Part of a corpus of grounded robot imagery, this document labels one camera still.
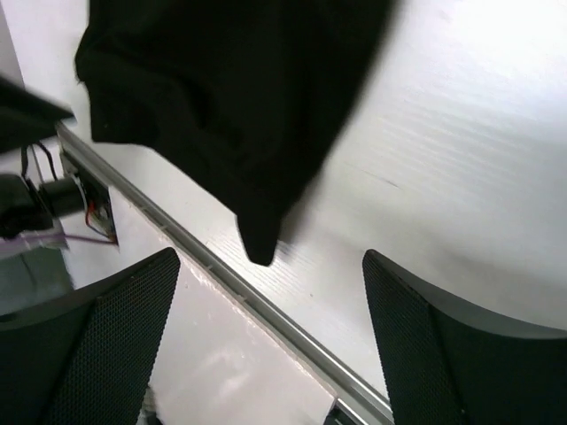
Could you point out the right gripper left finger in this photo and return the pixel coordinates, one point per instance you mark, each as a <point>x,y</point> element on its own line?
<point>87,357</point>

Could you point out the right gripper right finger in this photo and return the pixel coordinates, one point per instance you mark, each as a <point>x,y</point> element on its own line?
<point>446,360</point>

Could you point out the black skirt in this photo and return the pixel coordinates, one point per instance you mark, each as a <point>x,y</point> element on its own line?
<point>245,97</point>

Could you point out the front aluminium rail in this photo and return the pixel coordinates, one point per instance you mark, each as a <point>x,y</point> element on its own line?
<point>356,399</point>

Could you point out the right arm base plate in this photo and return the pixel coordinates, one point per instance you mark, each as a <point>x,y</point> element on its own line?
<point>98,215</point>

